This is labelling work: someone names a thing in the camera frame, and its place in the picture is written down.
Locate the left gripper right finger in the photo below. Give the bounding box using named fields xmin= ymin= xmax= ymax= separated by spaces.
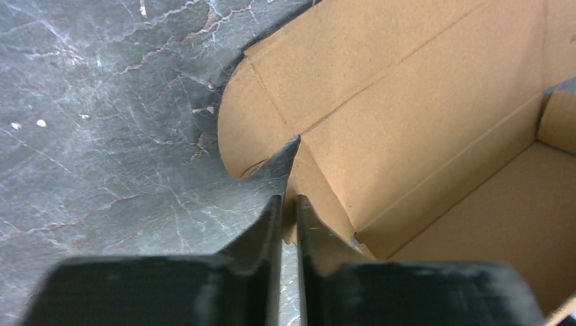
xmin=295 ymin=195 xmax=544 ymax=325

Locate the cardboard box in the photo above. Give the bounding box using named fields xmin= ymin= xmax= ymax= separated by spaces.
xmin=218 ymin=1 xmax=575 ymax=325

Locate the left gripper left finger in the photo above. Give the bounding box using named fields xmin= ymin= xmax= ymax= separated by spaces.
xmin=22 ymin=196 xmax=283 ymax=325

